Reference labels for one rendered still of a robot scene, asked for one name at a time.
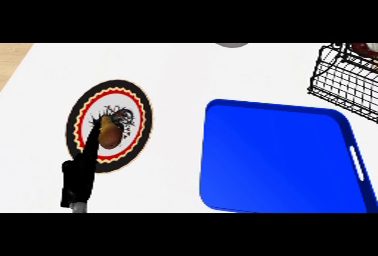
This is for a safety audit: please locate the black wire tiered basket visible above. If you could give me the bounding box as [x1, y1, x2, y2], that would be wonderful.
[308, 42, 378, 124]

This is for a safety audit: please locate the grey round object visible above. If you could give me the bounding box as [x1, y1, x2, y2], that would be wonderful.
[215, 42, 252, 49]

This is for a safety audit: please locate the blue plastic tray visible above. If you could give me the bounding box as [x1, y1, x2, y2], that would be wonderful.
[198, 98, 378, 214]

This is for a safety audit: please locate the red and white item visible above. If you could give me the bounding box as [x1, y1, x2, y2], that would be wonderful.
[351, 42, 378, 59]

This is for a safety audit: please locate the brown potato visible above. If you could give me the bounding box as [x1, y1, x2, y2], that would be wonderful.
[98, 115, 125, 150]

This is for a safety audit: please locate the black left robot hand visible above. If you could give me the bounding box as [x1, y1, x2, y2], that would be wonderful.
[60, 115, 104, 209]

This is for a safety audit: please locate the round black red patterned plate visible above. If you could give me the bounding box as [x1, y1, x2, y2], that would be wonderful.
[66, 79, 156, 174]

